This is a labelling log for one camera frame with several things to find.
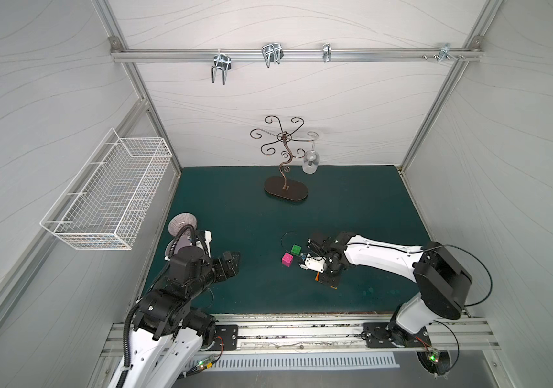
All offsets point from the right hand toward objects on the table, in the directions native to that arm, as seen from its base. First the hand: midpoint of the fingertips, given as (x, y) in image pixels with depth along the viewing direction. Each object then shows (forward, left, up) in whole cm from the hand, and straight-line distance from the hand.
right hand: (327, 274), depth 85 cm
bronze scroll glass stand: (+36, +16, +27) cm, 48 cm away
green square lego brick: (+9, +11, +1) cm, 14 cm away
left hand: (-3, +31, +19) cm, 36 cm away
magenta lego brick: (+4, +15, +3) cm, 15 cm away
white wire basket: (+5, +67, +31) cm, 75 cm away
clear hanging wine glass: (+39, +6, +18) cm, 44 cm away
